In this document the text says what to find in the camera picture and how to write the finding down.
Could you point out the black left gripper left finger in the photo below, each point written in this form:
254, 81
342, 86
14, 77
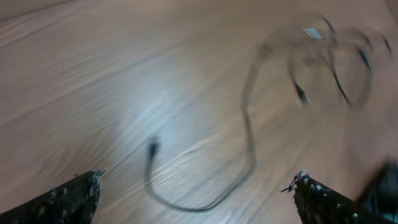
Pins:
74, 202

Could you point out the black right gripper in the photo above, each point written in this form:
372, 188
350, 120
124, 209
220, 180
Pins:
380, 195

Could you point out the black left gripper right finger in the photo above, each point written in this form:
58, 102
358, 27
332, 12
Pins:
319, 204

